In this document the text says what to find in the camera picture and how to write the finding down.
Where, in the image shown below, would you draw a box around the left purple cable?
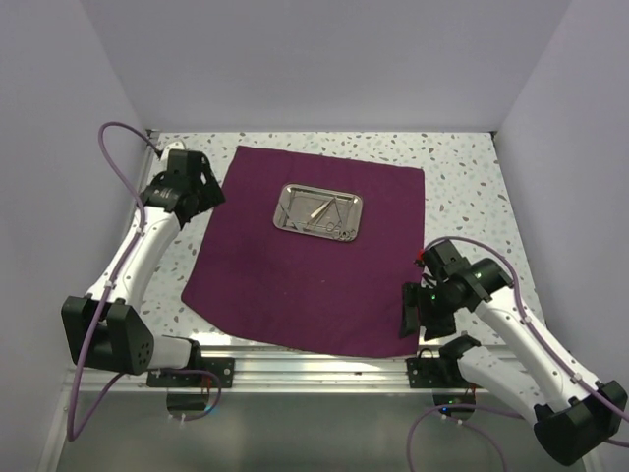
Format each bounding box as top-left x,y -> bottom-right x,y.
66,121 -> 222,443

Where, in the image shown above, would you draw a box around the aluminium mounting rail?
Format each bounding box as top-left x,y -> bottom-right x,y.
62,346 -> 443,394

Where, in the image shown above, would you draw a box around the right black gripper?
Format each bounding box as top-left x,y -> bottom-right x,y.
400,280 -> 464,341

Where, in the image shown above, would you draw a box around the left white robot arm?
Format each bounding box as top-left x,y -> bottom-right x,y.
61,148 -> 225,386

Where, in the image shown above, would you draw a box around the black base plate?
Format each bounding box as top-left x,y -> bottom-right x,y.
405,348 -> 470,389
146,357 -> 236,388

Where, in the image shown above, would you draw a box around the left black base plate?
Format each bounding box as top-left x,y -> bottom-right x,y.
146,357 -> 236,388

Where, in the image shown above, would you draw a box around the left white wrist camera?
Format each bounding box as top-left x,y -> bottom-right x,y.
160,140 -> 187,161

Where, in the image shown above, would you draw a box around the purple surgical cloth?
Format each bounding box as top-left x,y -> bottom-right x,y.
182,146 -> 425,358

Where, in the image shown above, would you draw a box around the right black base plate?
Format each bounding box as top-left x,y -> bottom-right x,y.
405,348 -> 470,389

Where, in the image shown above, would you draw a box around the steel forceps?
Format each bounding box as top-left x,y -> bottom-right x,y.
274,187 -> 339,233

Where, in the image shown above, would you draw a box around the steel instrument tray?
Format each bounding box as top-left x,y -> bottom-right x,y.
272,183 -> 364,243

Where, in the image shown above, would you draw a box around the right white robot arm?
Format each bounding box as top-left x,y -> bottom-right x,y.
399,236 -> 628,466

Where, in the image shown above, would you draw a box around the steel tweezers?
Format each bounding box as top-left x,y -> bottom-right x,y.
310,199 -> 336,221

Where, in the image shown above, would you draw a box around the steel surgical scissors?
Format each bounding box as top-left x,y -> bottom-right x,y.
301,197 -> 354,240

